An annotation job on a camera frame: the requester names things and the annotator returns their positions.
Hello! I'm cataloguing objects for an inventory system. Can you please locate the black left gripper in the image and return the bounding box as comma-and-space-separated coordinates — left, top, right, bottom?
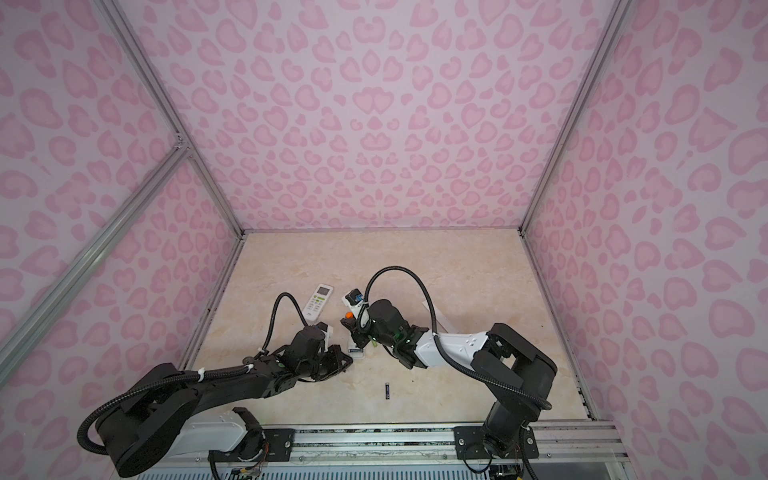
300, 344, 357, 381

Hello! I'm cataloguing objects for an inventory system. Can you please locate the white battery cover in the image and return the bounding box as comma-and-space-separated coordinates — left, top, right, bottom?
421, 298, 446, 331

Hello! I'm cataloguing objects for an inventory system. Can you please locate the small white remote control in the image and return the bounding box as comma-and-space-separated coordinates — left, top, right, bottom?
348, 341, 365, 360

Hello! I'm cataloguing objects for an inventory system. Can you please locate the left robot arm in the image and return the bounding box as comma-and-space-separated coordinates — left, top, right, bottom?
76, 323, 353, 478

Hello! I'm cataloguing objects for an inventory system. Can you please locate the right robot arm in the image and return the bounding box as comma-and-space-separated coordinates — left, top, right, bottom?
341, 289, 557, 458

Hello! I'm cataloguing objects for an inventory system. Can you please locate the white remote with green buttons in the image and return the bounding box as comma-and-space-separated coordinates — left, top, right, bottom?
302, 284, 334, 323

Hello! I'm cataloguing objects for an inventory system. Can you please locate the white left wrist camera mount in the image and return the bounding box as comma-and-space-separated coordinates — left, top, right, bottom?
316, 322, 333, 350

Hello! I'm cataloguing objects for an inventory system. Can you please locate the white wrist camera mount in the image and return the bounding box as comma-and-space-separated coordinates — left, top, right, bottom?
342, 289, 364, 319
316, 322, 333, 350

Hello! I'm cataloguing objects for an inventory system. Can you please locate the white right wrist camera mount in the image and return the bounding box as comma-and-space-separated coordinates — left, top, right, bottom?
342, 289, 364, 319

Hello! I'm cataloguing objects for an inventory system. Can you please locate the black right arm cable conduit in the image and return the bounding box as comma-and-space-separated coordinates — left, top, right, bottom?
362, 265, 553, 412

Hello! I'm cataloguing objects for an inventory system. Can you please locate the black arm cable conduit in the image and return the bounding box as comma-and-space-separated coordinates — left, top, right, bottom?
362, 265, 553, 412
76, 292, 310, 457

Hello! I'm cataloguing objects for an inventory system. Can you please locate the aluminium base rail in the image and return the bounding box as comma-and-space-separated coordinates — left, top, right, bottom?
143, 420, 635, 479

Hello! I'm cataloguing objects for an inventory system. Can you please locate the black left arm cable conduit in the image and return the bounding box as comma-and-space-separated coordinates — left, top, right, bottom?
76, 292, 310, 457

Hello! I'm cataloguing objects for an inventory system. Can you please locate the diagonal aluminium frame bar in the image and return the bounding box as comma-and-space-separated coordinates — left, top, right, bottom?
1, 143, 189, 385

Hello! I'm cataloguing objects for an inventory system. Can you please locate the aluminium corner frame post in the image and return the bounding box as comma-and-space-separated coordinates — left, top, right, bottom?
93, 0, 246, 239

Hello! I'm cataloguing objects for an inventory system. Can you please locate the right rear aluminium frame post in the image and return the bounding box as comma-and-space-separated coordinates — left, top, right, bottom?
518, 0, 636, 237

